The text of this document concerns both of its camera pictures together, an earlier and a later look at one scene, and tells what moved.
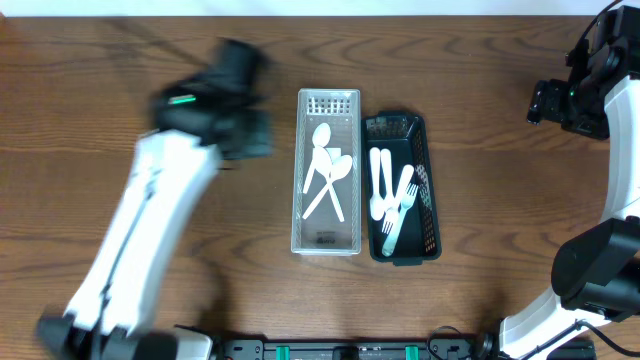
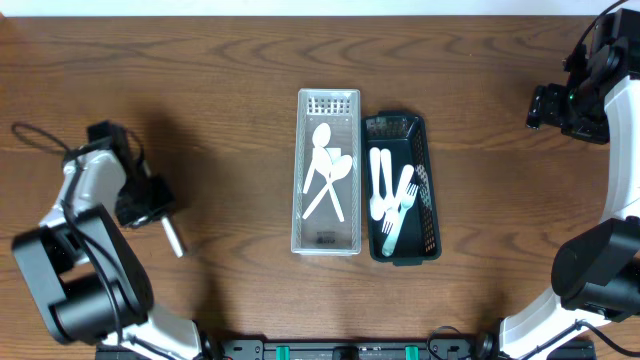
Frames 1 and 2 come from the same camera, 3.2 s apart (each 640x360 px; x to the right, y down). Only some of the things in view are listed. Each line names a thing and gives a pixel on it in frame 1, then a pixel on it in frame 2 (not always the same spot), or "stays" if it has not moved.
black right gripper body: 552,97 stays
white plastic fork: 387,180 stays
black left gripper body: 246,134 to 145,198
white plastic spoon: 341,167 stays
